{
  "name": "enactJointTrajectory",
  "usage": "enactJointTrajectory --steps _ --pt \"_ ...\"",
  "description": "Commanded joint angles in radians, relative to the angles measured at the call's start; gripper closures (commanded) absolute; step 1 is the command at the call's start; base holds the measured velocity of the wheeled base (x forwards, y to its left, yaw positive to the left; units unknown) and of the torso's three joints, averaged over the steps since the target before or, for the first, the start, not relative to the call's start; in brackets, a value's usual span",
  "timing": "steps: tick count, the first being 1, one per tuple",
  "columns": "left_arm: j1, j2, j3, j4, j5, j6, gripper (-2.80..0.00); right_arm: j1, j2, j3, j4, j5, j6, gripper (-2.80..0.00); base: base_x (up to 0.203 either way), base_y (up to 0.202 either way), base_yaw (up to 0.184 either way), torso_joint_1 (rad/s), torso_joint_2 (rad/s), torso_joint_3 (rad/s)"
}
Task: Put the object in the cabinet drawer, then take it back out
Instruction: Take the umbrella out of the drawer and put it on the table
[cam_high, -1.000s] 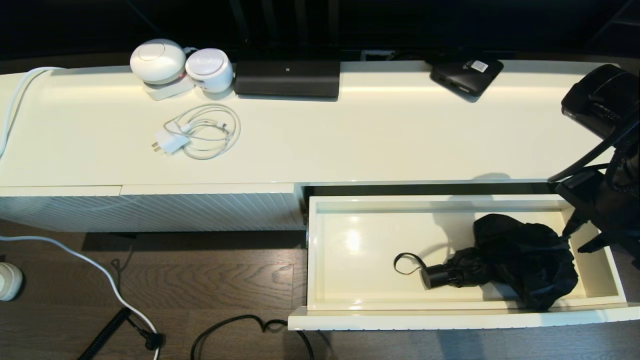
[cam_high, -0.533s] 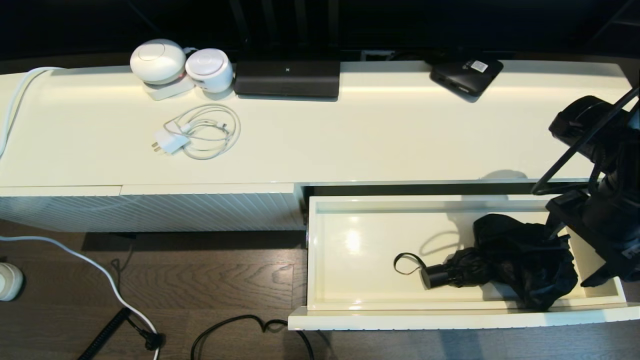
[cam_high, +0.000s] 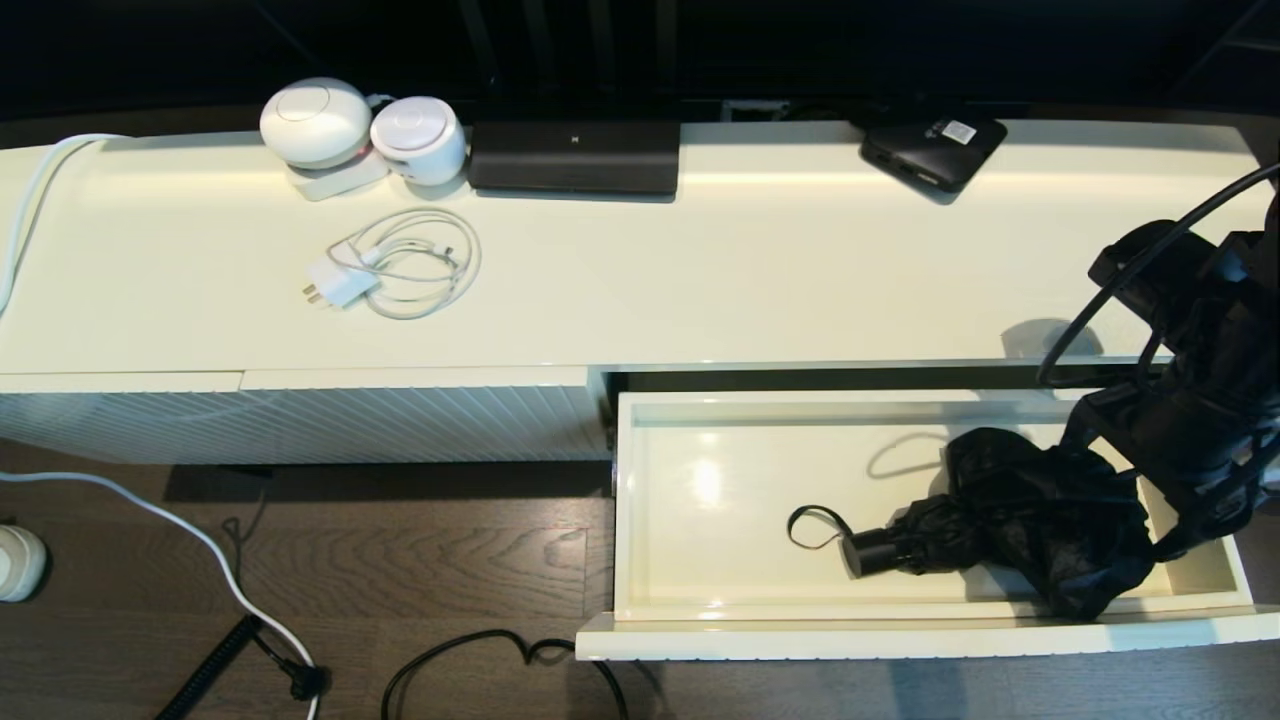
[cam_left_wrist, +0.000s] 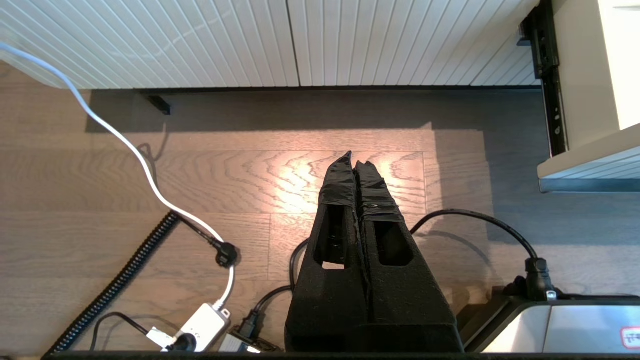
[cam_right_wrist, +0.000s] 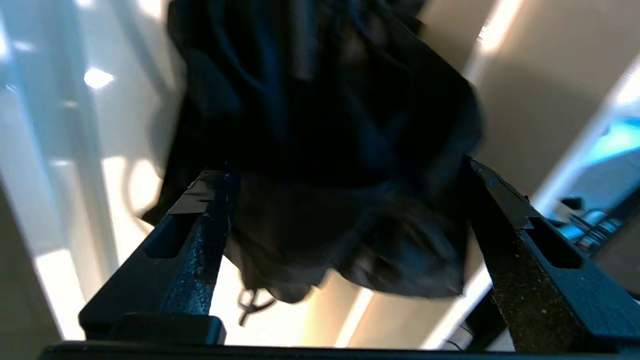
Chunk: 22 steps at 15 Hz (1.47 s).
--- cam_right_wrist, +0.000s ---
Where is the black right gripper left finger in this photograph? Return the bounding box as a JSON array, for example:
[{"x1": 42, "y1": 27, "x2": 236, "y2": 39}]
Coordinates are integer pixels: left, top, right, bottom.
[{"x1": 78, "y1": 169, "x2": 237, "y2": 347}]

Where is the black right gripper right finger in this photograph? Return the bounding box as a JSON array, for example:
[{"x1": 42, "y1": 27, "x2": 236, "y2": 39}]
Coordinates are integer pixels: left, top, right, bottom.
[{"x1": 466, "y1": 156, "x2": 640, "y2": 353}]

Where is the white fluted drawer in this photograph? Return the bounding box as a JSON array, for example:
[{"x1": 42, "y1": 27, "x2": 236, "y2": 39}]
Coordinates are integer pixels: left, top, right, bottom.
[{"x1": 0, "y1": 0, "x2": 640, "y2": 349}]

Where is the black umbrella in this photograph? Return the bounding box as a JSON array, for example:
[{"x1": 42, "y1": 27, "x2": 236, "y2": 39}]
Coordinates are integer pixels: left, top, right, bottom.
[{"x1": 140, "y1": 0, "x2": 487, "y2": 327}]

